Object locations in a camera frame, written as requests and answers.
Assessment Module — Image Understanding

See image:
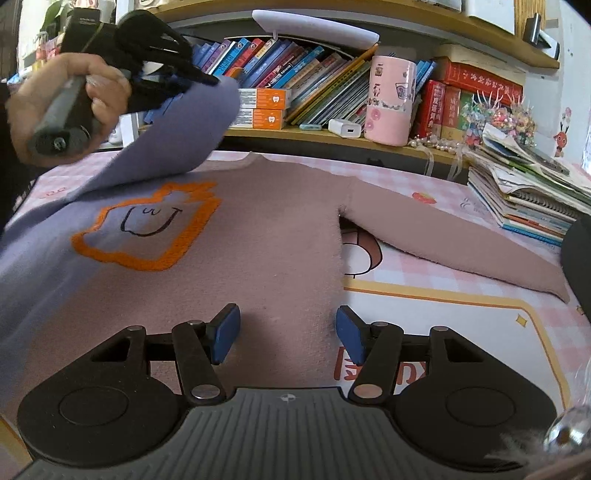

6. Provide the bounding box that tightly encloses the pink printed table mat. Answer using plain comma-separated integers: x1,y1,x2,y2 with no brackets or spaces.
0,147,591,480

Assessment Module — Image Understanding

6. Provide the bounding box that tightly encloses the orange white box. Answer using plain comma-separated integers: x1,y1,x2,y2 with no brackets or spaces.
238,88,291,110
230,108,286,130

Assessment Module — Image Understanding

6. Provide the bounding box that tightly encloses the wooden bookshelf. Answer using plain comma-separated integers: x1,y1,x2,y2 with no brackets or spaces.
117,1,560,177

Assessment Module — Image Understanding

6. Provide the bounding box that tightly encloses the red dictionary lying flat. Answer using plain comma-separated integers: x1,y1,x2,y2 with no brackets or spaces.
433,57,523,105

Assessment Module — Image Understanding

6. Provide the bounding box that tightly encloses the white power adapter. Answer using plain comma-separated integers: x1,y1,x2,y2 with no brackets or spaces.
328,119,362,139

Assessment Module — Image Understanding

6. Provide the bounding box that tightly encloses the pink and purple sweater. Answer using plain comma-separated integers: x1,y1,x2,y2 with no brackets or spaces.
1,80,569,418

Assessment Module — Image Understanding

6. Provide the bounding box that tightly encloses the lower orange white box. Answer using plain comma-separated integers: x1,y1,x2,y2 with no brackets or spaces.
230,108,286,130

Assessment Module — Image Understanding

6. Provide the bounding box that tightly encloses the person's left hand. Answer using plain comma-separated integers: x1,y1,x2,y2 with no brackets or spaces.
4,51,133,168

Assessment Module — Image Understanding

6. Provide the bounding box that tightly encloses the stack of notebooks and papers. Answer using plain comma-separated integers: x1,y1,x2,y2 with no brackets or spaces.
465,123,590,246

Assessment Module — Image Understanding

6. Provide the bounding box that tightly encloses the upper orange white box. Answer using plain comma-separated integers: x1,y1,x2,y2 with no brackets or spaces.
238,88,291,110

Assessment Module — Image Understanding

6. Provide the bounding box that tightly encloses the colourful bead decoration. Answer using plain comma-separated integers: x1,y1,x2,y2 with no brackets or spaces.
461,92,537,147

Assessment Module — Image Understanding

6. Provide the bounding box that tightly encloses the row of colourful books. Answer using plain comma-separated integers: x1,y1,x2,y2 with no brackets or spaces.
192,36,434,129

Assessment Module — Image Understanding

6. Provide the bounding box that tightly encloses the pink cartoon cylinder container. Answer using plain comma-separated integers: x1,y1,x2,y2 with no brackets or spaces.
363,56,417,147

